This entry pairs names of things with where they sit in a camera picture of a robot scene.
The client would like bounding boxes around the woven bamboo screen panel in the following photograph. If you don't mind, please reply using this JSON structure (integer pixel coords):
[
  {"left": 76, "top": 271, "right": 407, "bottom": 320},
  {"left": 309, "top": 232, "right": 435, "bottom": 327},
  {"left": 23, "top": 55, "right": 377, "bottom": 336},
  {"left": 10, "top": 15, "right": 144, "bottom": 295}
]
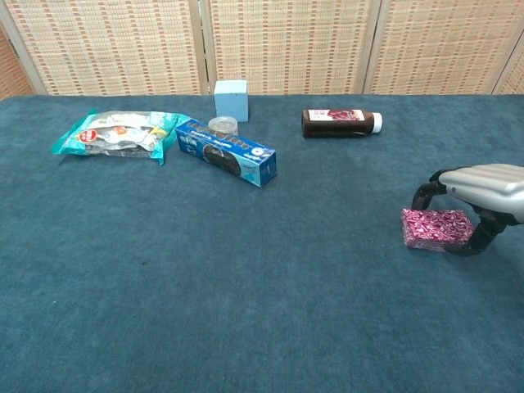
[
  {"left": 0, "top": 0, "right": 210, "bottom": 97},
  {"left": 493, "top": 40, "right": 524, "bottom": 96},
  {"left": 202, "top": 0, "right": 380, "bottom": 96},
  {"left": 0, "top": 24, "right": 36, "bottom": 102},
  {"left": 364, "top": 0, "right": 524, "bottom": 96}
]

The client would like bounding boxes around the blue cookie box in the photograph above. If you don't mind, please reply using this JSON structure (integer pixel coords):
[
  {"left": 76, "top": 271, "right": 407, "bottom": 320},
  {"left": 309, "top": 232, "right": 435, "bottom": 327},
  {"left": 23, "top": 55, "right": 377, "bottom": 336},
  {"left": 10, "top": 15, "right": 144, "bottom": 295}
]
[{"left": 174, "top": 118, "right": 278, "bottom": 188}]

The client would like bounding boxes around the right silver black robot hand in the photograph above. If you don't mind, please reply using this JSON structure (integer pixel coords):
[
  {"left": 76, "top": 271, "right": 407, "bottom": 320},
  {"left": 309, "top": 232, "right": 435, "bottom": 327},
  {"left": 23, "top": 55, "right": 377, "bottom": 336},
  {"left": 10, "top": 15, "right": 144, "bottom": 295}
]
[{"left": 411, "top": 163, "right": 524, "bottom": 258}]

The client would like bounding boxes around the pink patterned packet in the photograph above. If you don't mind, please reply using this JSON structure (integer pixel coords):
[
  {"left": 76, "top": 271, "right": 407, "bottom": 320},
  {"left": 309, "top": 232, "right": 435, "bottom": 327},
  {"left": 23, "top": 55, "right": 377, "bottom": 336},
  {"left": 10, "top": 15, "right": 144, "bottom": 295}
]
[{"left": 400, "top": 207, "right": 476, "bottom": 253}]

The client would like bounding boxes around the blue felt table cover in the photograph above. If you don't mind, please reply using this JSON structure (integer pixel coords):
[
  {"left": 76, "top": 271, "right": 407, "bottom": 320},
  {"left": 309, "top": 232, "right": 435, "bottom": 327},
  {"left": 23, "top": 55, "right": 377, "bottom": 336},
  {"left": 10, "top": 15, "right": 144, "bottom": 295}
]
[{"left": 0, "top": 93, "right": 524, "bottom": 393}]

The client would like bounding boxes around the teal clear snack bag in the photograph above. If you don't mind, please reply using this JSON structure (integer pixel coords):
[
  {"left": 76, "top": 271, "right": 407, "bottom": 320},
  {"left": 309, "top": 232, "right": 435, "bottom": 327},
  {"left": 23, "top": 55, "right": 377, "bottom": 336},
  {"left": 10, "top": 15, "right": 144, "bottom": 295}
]
[{"left": 51, "top": 108, "right": 192, "bottom": 167}]

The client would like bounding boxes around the clear round plastic jar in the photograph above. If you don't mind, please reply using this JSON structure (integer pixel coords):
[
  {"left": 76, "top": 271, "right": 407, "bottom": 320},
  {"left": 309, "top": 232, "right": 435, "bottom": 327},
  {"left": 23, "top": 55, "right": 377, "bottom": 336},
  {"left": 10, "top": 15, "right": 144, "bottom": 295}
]
[{"left": 207, "top": 115, "right": 239, "bottom": 136}]

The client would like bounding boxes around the light blue cube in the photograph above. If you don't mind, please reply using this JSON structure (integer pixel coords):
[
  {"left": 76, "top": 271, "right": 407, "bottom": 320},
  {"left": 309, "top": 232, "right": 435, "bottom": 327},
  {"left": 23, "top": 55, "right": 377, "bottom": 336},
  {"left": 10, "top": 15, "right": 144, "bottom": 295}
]
[{"left": 214, "top": 79, "right": 250, "bottom": 123}]

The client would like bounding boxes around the brown bottle white cap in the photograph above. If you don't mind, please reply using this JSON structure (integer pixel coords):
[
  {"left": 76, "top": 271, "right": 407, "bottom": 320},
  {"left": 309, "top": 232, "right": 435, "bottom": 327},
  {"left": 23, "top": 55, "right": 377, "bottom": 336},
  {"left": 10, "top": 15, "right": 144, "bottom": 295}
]
[{"left": 301, "top": 108, "right": 384, "bottom": 139}]

